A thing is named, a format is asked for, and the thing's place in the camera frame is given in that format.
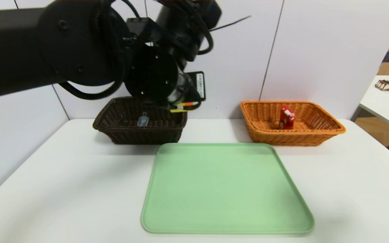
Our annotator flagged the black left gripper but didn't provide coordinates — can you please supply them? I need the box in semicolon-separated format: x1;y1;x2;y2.
178;71;206;101

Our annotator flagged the colourful puzzle cube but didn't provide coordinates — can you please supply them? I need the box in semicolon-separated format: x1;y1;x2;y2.
170;101;199;113

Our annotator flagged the red snack packet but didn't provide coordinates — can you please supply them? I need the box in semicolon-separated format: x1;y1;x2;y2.
279;105;296;130

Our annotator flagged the dark brown wicker basket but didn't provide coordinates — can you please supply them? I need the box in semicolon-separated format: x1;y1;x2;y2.
93;96;188;145

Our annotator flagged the orange wicker basket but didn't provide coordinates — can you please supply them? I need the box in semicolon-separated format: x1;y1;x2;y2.
241;101;347;147

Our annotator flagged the light green plastic tray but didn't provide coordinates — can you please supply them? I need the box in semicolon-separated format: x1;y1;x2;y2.
141;143;315;235

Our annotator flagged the white background table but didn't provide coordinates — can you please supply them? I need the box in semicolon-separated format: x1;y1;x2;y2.
359;75;389;133

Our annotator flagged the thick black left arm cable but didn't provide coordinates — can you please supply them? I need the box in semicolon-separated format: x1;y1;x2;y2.
58;0;215;101

